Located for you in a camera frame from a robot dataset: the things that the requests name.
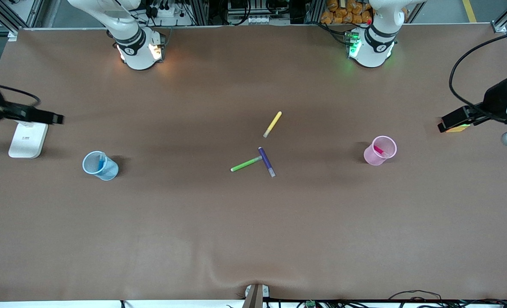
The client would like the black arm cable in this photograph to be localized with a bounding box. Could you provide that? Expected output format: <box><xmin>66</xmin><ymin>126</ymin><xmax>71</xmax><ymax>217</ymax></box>
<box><xmin>0</xmin><ymin>72</ymin><xmax>40</xmax><ymax>107</ymax></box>
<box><xmin>449</xmin><ymin>28</ymin><xmax>507</xmax><ymax>117</ymax></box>

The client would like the yellow marker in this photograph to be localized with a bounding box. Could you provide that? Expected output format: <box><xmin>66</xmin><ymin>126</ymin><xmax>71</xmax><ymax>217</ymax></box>
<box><xmin>263</xmin><ymin>111</ymin><xmax>283</xmax><ymax>138</ymax></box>

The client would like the light blue plastic cup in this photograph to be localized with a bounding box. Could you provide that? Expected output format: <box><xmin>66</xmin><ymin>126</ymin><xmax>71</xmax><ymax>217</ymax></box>
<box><xmin>82</xmin><ymin>151</ymin><xmax>119</xmax><ymax>181</ymax></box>

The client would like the grey metal clamp bracket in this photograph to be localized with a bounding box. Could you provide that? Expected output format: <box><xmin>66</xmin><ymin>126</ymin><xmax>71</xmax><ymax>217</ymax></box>
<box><xmin>243</xmin><ymin>283</ymin><xmax>270</xmax><ymax>308</ymax></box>

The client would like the orange snack packet pile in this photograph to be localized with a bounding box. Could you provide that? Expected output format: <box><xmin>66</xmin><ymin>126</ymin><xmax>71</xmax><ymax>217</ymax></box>
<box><xmin>321</xmin><ymin>0</ymin><xmax>374</xmax><ymax>25</ymax></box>

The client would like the black cable bundle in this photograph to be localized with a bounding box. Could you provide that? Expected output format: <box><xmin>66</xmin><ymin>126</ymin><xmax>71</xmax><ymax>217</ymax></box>
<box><xmin>388</xmin><ymin>290</ymin><xmax>507</xmax><ymax>308</ymax></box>

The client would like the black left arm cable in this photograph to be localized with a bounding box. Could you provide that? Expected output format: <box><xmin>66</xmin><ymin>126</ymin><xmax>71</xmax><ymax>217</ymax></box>
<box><xmin>449</xmin><ymin>28</ymin><xmax>507</xmax><ymax>117</ymax></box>

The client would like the purple marker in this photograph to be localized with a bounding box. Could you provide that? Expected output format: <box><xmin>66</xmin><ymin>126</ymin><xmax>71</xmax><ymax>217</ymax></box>
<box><xmin>258</xmin><ymin>147</ymin><xmax>276</xmax><ymax>178</ymax></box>

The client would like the white desk lamp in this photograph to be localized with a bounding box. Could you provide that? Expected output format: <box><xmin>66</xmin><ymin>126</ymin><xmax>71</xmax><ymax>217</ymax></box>
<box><xmin>9</xmin><ymin>121</ymin><xmax>49</xmax><ymax>159</ymax></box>

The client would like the pink plastic cup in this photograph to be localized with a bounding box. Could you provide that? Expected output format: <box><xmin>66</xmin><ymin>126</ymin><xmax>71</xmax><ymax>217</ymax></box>
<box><xmin>363</xmin><ymin>136</ymin><xmax>397</xmax><ymax>166</ymax></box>

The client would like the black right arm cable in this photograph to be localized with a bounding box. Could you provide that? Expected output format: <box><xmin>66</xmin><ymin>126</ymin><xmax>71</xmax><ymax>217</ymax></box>
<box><xmin>0</xmin><ymin>72</ymin><xmax>40</xmax><ymax>107</ymax></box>

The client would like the white power strip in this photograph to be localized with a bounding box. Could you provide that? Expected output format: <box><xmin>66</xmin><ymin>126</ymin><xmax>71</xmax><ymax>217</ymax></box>
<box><xmin>149</xmin><ymin>4</ymin><xmax>190</xmax><ymax>20</ymax></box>

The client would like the brown table cover mat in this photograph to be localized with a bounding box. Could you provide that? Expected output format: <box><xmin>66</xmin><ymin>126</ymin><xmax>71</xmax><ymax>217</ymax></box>
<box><xmin>0</xmin><ymin>24</ymin><xmax>507</xmax><ymax>302</ymax></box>

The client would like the green marker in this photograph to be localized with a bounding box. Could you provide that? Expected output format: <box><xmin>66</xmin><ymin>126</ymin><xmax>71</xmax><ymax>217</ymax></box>
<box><xmin>230</xmin><ymin>156</ymin><xmax>262</xmax><ymax>172</ymax></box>

